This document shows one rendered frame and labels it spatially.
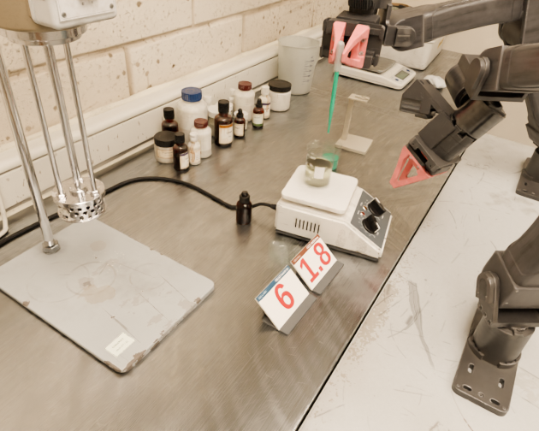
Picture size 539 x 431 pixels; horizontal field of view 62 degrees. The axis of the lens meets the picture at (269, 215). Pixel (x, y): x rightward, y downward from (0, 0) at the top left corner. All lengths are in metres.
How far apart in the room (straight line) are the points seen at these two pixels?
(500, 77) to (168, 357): 0.58
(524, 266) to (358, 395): 0.26
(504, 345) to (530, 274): 0.12
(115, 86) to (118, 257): 0.43
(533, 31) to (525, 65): 0.34
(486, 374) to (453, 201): 0.45
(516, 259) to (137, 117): 0.80
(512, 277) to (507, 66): 0.27
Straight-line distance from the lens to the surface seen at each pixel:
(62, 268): 0.79
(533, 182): 1.22
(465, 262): 0.89
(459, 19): 0.95
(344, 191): 0.82
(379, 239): 0.82
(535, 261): 0.62
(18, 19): 0.53
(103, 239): 0.83
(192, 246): 0.81
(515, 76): 0.67
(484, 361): 0.73
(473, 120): 0.75
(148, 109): 1.09
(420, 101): 0.79
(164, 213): 0.89
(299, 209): 0.79
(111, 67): 1.05
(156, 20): 1.13
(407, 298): 0.77
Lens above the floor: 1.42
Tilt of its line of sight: 36 degrees down
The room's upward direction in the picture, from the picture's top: 5 degrees clockwise
